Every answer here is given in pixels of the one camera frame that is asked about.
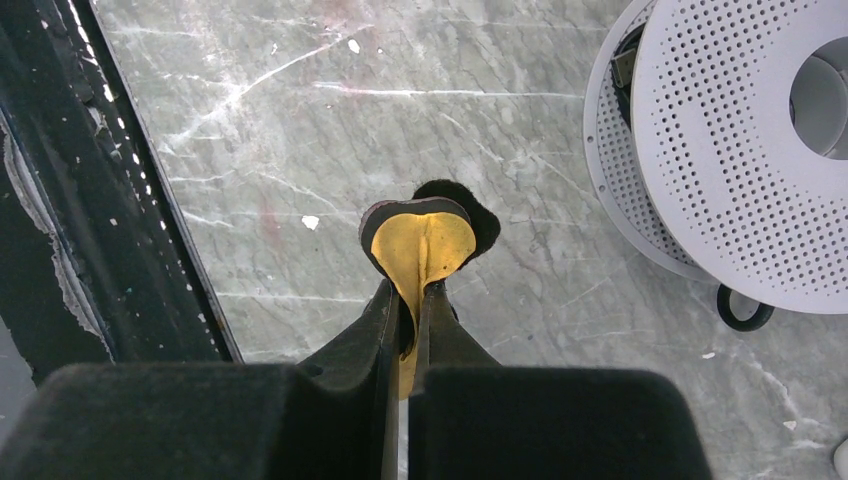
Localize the yellow black eraser pad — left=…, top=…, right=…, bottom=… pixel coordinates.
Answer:
left=359, top=179, right=501, bottom=400

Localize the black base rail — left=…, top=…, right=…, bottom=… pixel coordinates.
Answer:
left=1, top=1, right=241, bottom=383

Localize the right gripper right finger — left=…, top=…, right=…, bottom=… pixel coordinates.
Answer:
left=408, top=282, right=712, bottom=479

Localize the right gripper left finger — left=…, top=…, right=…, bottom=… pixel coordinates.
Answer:
left=1, top=281, right=400, bottom=479

